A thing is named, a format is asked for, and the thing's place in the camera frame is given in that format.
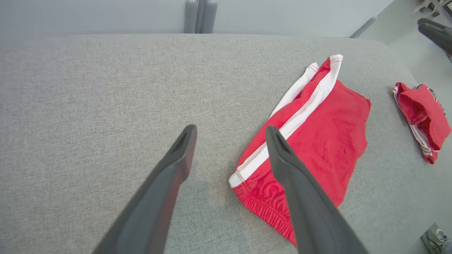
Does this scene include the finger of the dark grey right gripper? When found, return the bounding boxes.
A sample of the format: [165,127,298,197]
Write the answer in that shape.
[418,23,452,54]
[417,18,452,34]

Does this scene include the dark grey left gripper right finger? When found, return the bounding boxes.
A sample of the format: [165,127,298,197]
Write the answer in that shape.
[266,125,370,254]

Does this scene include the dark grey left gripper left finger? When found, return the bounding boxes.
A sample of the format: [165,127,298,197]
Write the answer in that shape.
[92,124,198,254]

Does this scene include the red jersey with white trim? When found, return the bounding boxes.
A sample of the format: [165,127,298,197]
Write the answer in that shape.
[392,82,452,165]

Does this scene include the red shorts with white stripe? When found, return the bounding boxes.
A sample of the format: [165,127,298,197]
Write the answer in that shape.
[228,54,372,248]

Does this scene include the dark equipment base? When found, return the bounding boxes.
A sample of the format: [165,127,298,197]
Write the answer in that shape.
[415,0,452,18]

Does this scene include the grey partition leg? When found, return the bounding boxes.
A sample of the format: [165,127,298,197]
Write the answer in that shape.
[349,16,379,39]

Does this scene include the grey patterned sneaker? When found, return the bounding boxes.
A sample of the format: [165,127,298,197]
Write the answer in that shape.
[421,223,452,254]

